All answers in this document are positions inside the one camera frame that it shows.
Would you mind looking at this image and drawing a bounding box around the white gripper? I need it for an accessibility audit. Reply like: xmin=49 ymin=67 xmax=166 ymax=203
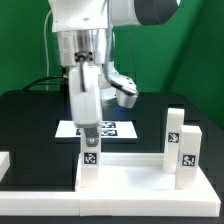
xmin=69 ymin=62 xmax=102 ymax=147

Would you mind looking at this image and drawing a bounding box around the white desk top tray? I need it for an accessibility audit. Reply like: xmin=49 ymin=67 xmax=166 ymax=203
xmin=75 ymin=152 xmax=217 ymax=202

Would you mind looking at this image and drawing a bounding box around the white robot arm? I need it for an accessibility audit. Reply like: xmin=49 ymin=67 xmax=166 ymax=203
xmin=48 ymin=0 xmax=181 ymax=147

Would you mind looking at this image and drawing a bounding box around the fiducial marker sheet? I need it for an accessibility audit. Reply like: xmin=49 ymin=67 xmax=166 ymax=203
xmin=55 ymin=120 xmax=137 ymax=139

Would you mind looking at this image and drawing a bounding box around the white L-shaped fence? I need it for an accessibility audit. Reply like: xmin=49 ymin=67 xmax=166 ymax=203
xmin=0 ymin=153 xmax=221 ymax=218

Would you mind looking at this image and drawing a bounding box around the black cable on table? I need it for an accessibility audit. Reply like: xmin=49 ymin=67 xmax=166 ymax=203
xmin=20 ymin=75 xmax=69 ymax=92

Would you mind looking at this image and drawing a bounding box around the white cable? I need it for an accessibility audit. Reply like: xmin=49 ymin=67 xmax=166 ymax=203
xmin=43 ymin=9 xmax=54 ymax=91

